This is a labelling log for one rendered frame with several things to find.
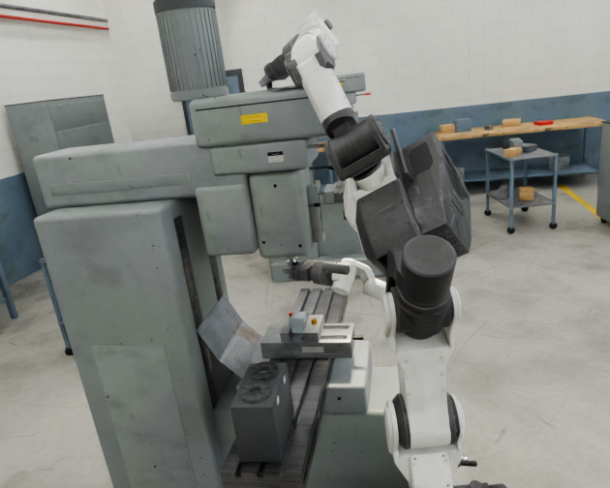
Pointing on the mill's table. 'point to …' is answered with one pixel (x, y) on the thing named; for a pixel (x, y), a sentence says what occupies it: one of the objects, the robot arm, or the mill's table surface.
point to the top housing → (255, 118)
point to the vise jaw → (313, 328)
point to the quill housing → (282, 212)
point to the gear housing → (263, 157)
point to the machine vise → (343, 337)
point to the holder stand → (262, 412)
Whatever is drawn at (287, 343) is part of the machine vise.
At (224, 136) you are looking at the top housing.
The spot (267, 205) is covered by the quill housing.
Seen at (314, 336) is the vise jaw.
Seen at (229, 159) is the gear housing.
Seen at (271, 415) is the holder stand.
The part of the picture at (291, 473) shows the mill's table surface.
